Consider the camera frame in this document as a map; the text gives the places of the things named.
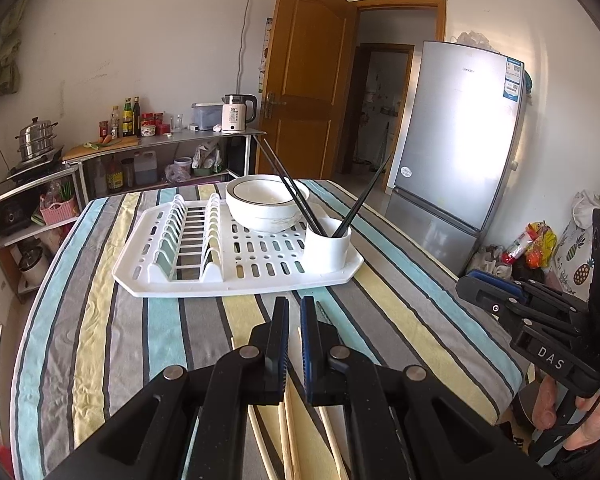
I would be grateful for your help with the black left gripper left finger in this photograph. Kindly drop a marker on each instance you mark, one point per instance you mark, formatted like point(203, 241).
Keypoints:
point(271, 339)

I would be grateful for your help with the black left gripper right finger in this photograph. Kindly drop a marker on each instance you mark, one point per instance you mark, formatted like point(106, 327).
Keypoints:
point(322, 383)

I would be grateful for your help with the black chopstick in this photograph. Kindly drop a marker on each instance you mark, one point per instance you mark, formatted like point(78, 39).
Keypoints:
point(347, 220)
point(290, 187)
point(300, 194)

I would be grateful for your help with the metal kitchen shelf table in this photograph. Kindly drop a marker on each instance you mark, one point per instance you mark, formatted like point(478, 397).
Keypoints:
point(167, 148)

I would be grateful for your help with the pineapple print bag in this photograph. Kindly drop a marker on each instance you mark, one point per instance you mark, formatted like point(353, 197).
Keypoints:
point(572, 262)

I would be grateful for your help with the white utensil cup holder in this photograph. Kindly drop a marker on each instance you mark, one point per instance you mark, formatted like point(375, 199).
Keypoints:
point(326, 254)

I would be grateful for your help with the white plastic dish rack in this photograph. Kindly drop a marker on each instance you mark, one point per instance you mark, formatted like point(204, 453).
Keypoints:
point(194, 248)

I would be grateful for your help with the white bowl with dark rim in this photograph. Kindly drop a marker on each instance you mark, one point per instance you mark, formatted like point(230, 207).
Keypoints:
point(262, 203)

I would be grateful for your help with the striped tablecloth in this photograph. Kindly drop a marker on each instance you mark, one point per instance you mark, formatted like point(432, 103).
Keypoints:
point(88, 346)

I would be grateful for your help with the silver refrigerator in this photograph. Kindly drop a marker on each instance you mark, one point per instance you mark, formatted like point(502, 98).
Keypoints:
point(458, 151)

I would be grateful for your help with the white plastic jug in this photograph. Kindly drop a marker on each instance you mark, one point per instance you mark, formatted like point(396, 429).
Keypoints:
point(145, 168)

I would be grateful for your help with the wooden door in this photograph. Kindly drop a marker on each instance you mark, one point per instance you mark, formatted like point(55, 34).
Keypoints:
point(306, 83)

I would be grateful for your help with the white electric kettle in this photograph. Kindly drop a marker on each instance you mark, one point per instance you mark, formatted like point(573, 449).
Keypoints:
point(238, 111)

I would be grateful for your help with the grey blue storage container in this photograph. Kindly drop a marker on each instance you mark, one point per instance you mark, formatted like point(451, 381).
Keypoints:
point(205, 116)

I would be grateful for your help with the pink plastic basket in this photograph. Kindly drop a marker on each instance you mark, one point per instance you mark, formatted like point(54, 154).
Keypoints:
point(53, 213)

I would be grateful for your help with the wooden cutting board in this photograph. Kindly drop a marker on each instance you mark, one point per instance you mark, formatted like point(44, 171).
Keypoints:
point(100, 146)

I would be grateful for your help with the low wooden side shelf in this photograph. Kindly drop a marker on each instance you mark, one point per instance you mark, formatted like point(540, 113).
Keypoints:
point(25, 197)

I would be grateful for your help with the green glass bottle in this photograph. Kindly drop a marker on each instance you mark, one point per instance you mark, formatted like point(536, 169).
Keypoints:
point(127, 118)

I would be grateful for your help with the dark soy sauce bottle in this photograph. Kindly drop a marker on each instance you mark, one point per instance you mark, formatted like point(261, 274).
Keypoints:
point(136, 116)

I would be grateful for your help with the induction cooker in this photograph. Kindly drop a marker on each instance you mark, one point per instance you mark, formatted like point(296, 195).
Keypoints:
point(46, 163)

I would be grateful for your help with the stainless steel steamer pot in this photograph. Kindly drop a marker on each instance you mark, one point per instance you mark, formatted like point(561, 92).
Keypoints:
point(36, 139)

